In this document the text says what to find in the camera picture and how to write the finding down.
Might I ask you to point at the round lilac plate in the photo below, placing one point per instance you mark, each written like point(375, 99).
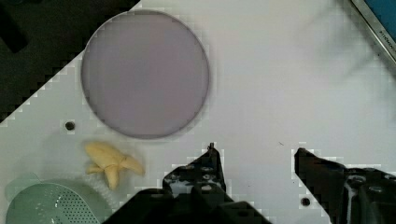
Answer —
point(145, 74)

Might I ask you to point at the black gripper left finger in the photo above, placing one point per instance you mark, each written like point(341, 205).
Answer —
point(191, 194)

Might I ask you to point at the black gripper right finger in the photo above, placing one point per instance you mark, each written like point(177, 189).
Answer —
point(348, 195)

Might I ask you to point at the green perforated colander basket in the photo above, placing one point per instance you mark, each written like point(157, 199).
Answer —
point(54, 201)

